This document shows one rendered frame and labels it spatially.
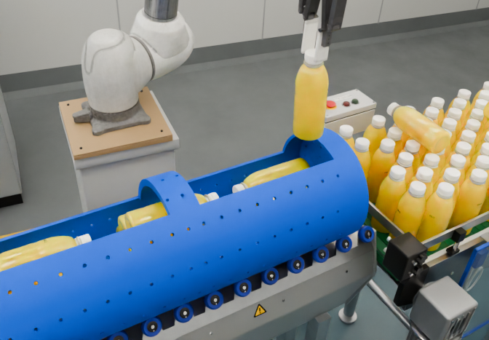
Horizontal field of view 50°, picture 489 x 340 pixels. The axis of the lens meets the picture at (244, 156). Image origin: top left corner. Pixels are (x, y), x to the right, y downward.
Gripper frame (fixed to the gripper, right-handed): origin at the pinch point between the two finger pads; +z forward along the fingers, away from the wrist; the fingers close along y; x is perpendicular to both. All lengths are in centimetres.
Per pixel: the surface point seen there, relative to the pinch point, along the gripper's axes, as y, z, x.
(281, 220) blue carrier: 12.8, 33.1, -13.1
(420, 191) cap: 15, 39, 28
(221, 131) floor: -173, 150, 73
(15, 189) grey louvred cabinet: -156, 137, -57
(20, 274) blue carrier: 8, 28, -64
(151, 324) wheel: 11, 52, -43
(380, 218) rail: 8, 53, 24
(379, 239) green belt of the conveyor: 10, 59, 24
